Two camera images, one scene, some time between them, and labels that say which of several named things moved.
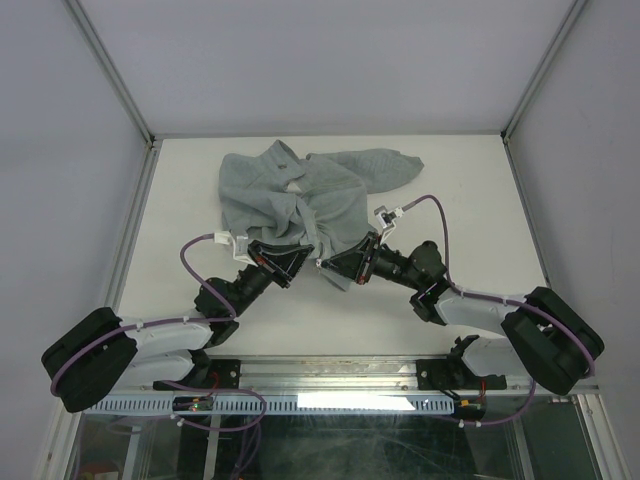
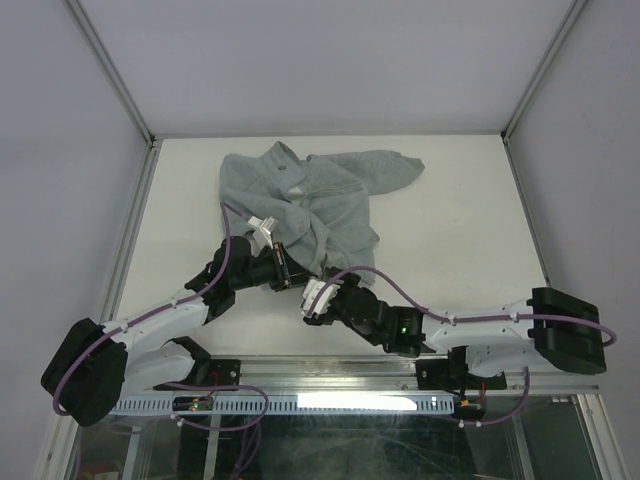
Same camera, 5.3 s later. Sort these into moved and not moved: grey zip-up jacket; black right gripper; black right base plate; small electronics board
Moved: black right gripper
Not moved: grey zip-up jacket; small electronics board; black right base plate
